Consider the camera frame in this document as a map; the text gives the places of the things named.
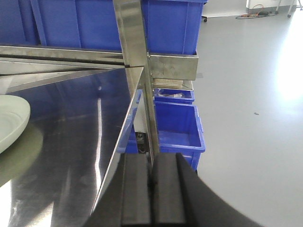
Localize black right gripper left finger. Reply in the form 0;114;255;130
121;154;151;224

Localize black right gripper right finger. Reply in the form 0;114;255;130
152;153;186;224

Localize green round plate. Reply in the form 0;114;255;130
0;95;31;152

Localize stainless steel shelf rack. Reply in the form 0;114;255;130
0;0;193;226

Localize small blue bin lower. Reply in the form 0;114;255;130
117;89;206;171

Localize blue bin with plastic bag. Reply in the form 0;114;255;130
154;88;195;105

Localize blue plastic bin right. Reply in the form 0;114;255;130
31;0;206;54

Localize blue plastic bin left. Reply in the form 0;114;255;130
0;0;45;46

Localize orange and black floor cables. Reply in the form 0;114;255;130
235;4;280;20

